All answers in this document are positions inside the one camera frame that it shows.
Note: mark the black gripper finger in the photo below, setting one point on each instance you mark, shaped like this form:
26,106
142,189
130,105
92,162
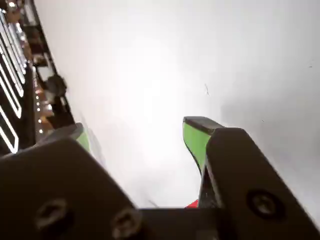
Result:
50,180
245,170

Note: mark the red lego block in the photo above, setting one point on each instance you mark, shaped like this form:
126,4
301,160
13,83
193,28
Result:
193,204

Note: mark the black clamp knob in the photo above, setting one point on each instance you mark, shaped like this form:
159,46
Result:
56,85

